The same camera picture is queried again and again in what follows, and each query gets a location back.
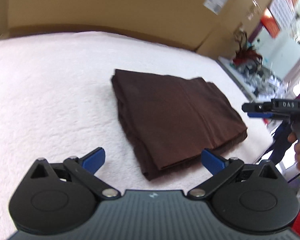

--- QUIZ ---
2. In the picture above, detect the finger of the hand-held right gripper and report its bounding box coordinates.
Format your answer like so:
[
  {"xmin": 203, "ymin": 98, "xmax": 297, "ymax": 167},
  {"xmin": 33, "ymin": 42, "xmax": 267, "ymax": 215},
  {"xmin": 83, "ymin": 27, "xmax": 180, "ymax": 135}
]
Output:
[
  {"xmin": 241, "ymin": 102, "xmax": 273, "ymax": 113},
  {"xmin": 247, "ymin": 112, "xmax": 274, "ymax": 119}
]

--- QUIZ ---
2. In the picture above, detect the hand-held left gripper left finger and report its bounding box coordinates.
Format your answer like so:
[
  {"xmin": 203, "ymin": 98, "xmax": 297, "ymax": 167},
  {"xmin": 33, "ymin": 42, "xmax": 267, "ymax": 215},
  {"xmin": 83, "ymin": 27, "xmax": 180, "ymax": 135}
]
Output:
[{"xmin": 30, "ymin": 147, "xmax": 121, "ymax": 201}]

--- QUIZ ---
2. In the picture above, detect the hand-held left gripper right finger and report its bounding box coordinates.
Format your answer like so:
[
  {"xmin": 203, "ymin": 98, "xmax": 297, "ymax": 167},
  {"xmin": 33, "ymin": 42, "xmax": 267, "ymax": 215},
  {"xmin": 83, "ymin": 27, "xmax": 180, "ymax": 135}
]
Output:
[{"xmin": 187, "ymin": 148, "xmax": 280, "ymax": 201}]

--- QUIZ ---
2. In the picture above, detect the dark brown polo shirt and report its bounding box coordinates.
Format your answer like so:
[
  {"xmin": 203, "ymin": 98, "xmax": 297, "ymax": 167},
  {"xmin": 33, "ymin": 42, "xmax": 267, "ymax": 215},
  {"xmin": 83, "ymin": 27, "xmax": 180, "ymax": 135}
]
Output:
[{"xmin": 111, "ymin": 69, "xmax": 248, "ymax": 181}]

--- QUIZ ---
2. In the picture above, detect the clear plastic bag pile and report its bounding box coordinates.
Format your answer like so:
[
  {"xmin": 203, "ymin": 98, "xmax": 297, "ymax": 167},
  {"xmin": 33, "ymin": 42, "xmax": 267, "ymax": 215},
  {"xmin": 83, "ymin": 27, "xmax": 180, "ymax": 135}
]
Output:
[{"xmin": 242, "ymin": 62, "xmax": 288, "ymax": 98}]

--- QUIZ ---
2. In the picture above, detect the white side table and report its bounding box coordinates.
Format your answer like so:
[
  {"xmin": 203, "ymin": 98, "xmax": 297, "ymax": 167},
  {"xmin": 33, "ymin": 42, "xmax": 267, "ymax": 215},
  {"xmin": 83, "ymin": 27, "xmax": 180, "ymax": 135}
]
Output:
[{"xmin": 217, "ymin": 56, "xmax": 273, "ymax": 102}]

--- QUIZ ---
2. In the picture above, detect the red black feather ornament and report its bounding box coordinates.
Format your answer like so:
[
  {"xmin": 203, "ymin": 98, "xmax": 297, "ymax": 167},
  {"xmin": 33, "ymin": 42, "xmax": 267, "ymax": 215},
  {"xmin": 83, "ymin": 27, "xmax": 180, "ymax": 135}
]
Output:
[{"xmin": 232, "ymin": 29, "xmax": 262, "ymax": 67}]

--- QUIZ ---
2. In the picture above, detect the white terry towel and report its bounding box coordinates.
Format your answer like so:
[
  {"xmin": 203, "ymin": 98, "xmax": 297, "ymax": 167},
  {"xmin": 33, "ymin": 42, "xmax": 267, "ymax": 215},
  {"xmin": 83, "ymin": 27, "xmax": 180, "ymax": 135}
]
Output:
[{"xmin": 0, "ymin": 31, "xmax": 278, "ymax": 235}]

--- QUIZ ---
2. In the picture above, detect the plain cardboard box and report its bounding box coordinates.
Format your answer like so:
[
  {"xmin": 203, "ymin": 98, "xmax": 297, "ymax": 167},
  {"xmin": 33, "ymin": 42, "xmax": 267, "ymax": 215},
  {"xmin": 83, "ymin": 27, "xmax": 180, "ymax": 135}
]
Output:
[{"xmin": 196, "ymin": 26, "xmax": 240, "ymax": 60}]

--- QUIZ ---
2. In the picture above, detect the cardboard box with tape marks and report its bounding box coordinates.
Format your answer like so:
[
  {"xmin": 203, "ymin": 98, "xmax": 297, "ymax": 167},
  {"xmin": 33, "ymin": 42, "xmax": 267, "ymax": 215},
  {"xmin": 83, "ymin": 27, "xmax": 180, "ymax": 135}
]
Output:
[{"xmin": 210, "ymin": 0, "xmax": 277, "ymax": 39}]

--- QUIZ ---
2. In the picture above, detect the white label with square code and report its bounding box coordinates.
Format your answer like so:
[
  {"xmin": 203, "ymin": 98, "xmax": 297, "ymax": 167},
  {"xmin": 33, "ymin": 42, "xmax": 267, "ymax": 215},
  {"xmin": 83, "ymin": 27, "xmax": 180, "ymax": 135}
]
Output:
[{"xmin": 203, "ymin": 0, "xmax": 224, "ymax": 15}]

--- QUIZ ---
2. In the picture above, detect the large cardboard box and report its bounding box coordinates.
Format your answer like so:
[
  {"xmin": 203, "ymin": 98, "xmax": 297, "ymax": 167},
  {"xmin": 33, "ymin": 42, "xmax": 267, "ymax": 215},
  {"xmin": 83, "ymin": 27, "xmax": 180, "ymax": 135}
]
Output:
[{"xmin": 5, "ymin": 0, "xmax": 240, "ymax": 52}]

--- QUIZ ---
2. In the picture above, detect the red wall calendar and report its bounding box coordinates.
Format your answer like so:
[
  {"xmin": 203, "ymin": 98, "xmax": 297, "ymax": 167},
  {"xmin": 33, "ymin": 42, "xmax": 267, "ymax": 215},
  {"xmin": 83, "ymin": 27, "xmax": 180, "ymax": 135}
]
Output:
[{"xmin": 260, "ymin": 0, "xmax": 300, "ymax": 39}]

